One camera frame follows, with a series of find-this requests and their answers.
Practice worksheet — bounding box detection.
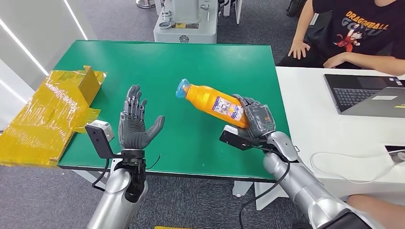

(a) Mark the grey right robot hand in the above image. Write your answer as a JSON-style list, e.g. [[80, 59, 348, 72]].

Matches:
[[232, 94, 277, 140]]

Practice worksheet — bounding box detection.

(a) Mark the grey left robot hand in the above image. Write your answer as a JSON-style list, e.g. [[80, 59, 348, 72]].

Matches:
[[117, 84, 165, 151]]

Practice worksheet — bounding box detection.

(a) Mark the orange juice bottle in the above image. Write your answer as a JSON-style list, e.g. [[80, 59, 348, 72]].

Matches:
[[175, 78, 251, 130]]

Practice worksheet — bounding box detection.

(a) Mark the white table foot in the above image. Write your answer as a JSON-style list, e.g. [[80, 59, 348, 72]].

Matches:
[[232, 180, 254, 198]]

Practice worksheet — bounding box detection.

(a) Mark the person's right hand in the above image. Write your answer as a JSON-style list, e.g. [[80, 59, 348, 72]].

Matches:
[[288, 39, 311, 60]]

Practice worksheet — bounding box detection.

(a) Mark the person's hand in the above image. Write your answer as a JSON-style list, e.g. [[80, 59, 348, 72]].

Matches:
[[288, 39, 311, 60], [322, 52, 349, 69]]

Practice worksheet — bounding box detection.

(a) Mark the green table mat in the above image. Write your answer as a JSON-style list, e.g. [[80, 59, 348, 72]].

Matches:
[[53, 39, 290, 182]]

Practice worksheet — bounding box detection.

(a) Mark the yellow taped cardboard box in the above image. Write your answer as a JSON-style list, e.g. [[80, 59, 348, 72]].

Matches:
[[0, 65, 107, 167]]

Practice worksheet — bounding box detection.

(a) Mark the black laptop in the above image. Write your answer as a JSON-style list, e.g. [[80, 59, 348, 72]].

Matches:
[[323, 73, 405, 118]]

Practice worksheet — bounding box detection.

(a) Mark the person's left hand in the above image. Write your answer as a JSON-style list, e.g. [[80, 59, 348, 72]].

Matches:
[[322, 52, 349, 69]]

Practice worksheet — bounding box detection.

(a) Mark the white machine base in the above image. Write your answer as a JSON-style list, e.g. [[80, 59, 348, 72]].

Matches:
[[153, 0, 218, 44]]

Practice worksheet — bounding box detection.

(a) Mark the white furniture panel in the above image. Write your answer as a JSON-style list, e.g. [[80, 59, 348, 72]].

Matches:
[[222, 0, 243, 25]]

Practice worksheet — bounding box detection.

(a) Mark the black object on floor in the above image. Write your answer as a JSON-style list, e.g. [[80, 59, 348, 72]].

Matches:
[[286, 0, 306, 18]]

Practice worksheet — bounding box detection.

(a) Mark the person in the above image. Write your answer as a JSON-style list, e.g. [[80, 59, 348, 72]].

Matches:
[[277, 0, 405, 76]]

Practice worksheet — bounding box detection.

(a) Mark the black and white device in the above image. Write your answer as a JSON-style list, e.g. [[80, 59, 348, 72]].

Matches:
[[384, 145, 405, 165]]

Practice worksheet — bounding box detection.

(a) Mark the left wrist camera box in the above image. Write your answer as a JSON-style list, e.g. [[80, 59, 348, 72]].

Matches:
[[85, 120, 122, 159]]

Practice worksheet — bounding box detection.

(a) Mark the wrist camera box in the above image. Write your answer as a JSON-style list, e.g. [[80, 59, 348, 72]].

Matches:
[[219, 125, 269, 152], [85, 120, 122, 159]]

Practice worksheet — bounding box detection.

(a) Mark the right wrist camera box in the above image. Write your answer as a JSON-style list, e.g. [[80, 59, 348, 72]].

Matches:
[[219, 125, 269, 152]]

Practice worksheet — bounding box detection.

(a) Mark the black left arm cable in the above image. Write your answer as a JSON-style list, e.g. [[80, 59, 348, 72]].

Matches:
[[92, 158, 110, 192]]

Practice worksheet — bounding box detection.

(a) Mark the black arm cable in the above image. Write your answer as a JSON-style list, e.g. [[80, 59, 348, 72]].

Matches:
[[92, 158, 110, 192], [239, 146, 291, 229]]

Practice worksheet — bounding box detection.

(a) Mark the white cable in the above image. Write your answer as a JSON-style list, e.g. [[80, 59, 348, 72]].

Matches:
[[309, 152, 398, 185]]

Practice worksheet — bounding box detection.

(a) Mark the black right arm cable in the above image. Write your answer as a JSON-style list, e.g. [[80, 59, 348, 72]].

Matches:
[[239, 146, 291, 229]]

